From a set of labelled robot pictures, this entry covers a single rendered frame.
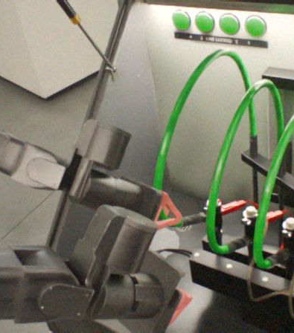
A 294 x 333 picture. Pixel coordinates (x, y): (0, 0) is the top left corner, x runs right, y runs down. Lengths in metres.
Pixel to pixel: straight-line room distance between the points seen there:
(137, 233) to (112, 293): 0.07
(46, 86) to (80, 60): 0.35
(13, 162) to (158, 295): 0.29
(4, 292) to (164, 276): 0.22
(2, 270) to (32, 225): 2.35
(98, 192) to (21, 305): 0.25
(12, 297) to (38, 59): 3.35
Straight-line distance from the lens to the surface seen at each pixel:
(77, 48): 3.99
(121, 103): 1.22
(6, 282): 0.51
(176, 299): 0.66
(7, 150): 0.76
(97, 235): 0.55
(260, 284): 1.07
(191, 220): 0.94
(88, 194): 0.72
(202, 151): 1.36
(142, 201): 0.78
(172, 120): 0.80
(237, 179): 1.36
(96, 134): 0.74
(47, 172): 0.73
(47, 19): 3.80
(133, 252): 0.56
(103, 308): 0.57
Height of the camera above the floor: 1.81
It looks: 36 degrees down
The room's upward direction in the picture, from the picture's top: 11 degrees counter-clockwise
